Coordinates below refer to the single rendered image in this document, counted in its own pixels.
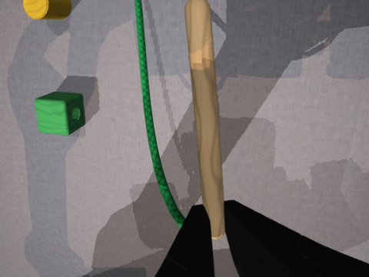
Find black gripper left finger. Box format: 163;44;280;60
154;204;215;277

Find yellow wooden cylinder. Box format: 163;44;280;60
22;0;71;19

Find thin wooden stick with green cord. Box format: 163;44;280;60
135;0;225;240

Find green wooden block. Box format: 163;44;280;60
34;92;85;135

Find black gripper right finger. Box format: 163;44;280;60
224;199;369;277

